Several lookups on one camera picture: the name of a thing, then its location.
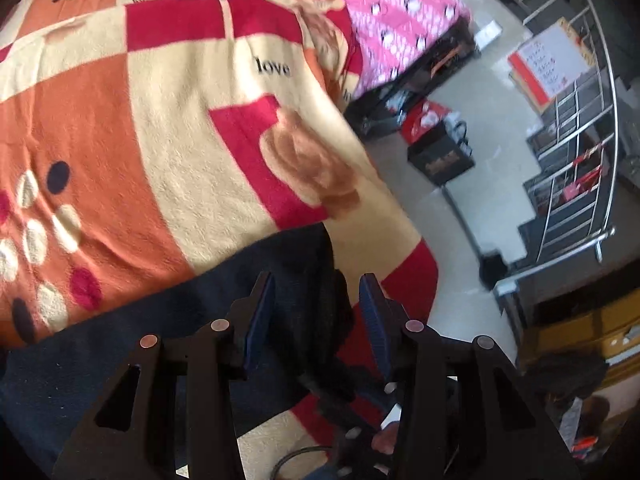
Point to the metal shelf rack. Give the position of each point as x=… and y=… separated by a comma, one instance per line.
x=600, y=135

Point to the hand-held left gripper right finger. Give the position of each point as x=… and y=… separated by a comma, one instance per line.
x=375, y=325

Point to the pink printed quilt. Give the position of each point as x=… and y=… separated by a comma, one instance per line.
x=390, y=10

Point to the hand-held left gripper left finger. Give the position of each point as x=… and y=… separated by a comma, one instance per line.
x=257, y=325

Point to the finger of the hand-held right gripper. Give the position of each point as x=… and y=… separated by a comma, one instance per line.
x=350, y=452

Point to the small white box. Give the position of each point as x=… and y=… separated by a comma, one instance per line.
x=487, y=34

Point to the red and white flat box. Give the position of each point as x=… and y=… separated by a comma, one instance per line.
x=550, y=60

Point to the person's right hand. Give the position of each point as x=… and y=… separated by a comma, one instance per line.
x=385, y=441

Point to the black pants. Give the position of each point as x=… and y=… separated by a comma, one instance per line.
x=150, y=335

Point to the rose printed blanket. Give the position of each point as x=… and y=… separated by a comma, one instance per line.
x=125, y=110

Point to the black shopping bag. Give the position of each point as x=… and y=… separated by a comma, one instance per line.
x=442, y=155

